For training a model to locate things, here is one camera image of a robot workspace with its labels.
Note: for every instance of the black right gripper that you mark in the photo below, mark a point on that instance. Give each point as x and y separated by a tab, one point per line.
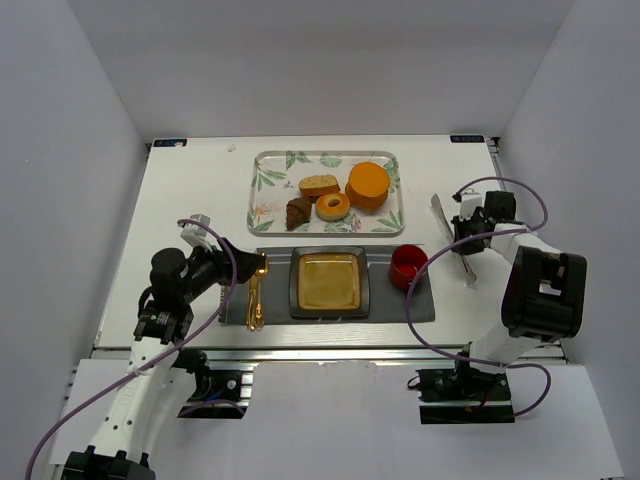
465	232

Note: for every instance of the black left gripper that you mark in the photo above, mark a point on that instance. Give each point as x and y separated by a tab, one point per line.
232	260

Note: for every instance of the silver metal tongs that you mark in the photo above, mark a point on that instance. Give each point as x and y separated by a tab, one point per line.
448	232

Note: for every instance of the round orange bun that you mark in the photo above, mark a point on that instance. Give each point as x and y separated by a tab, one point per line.
368	186

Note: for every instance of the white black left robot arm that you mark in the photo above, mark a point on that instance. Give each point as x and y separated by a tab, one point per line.
161	377

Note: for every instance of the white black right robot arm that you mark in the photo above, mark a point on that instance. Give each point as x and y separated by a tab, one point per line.
544	296

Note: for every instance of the sliced bread loaf piece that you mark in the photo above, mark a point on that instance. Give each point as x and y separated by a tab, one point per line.
319	185

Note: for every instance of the gold knife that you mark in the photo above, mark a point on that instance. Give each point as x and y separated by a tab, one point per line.
252	303

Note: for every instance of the dark brown croissant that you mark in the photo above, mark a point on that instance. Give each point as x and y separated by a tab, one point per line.
298	212

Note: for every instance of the black square plate, tan centre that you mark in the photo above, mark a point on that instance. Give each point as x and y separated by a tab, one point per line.
329	282

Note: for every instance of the red cup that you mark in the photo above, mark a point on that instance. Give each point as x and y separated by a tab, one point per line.
406	261

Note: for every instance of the right blue corner label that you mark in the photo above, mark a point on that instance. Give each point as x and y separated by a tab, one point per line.
467	139

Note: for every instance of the blue corner label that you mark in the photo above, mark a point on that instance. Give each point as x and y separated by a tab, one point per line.
467	139
169	143

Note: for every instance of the floral leaf-pattern serving tray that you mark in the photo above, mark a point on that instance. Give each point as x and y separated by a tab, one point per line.
297	192

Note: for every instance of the dark grey placemat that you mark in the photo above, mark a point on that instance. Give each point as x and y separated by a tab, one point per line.
387	303

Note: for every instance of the left blue corner label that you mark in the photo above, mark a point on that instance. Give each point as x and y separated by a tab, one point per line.
169	143

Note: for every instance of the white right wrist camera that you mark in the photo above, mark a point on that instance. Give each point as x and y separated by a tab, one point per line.
468	200

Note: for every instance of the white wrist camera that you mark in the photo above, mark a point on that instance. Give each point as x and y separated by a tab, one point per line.
194	233
468	200

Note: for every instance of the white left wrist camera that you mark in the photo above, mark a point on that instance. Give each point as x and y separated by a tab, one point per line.
194	233

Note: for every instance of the orange ring bagel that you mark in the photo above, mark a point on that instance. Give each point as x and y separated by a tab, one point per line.
333	207

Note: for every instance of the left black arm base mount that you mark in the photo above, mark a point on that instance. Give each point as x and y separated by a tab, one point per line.
222	388

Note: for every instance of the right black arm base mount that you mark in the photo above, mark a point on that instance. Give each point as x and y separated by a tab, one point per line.
444	398

